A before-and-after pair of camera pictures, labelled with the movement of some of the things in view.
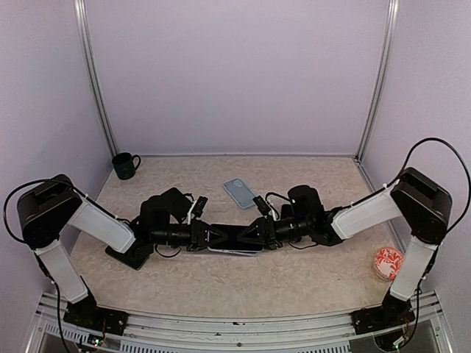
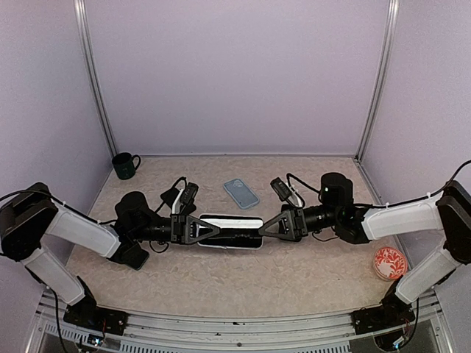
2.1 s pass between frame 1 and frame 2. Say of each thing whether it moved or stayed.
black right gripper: moved
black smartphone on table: stayed
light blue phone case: stayed
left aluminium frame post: stayed
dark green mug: stayed
